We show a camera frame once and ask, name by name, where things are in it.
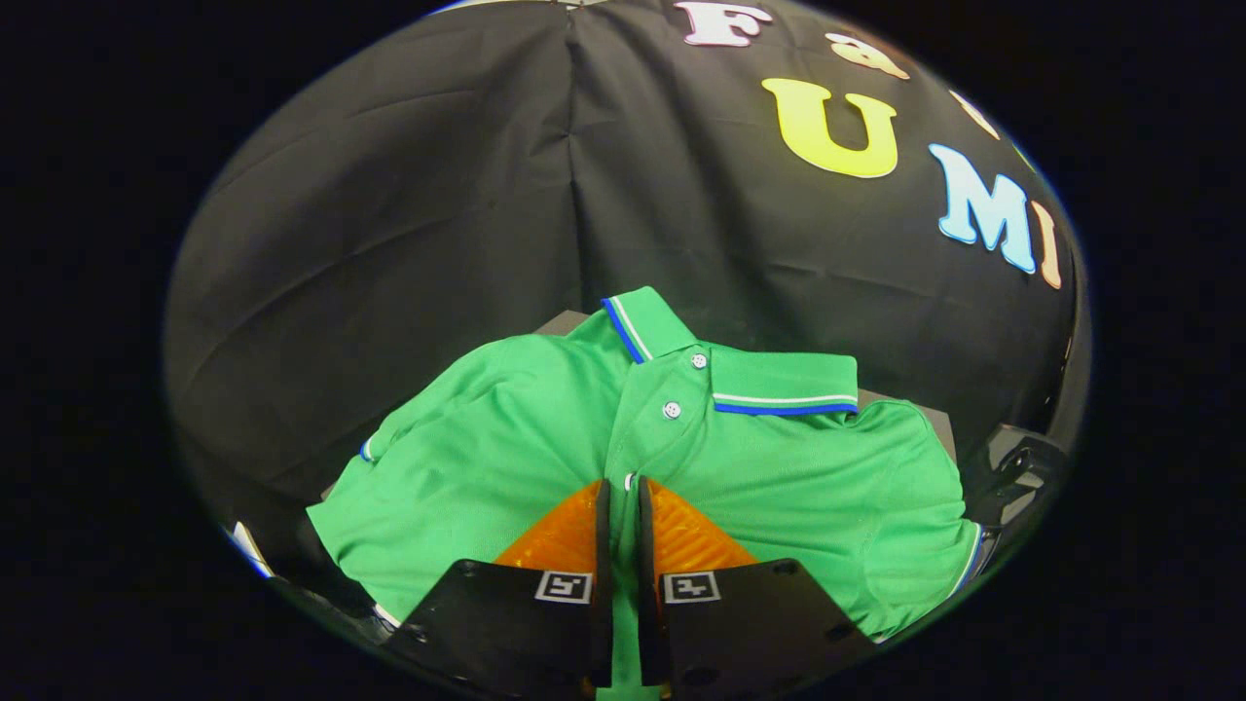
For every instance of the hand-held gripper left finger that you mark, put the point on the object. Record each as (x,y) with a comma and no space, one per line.
(604,584)

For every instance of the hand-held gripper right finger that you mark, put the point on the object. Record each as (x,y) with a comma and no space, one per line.
(646,584)

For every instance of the green polo shirt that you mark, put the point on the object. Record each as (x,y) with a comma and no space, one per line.
(487,467)

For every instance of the tinted washing machine lid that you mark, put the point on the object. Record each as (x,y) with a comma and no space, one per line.
(1017,477)

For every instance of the dark grey cabinet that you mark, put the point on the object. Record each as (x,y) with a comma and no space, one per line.
(925,419)

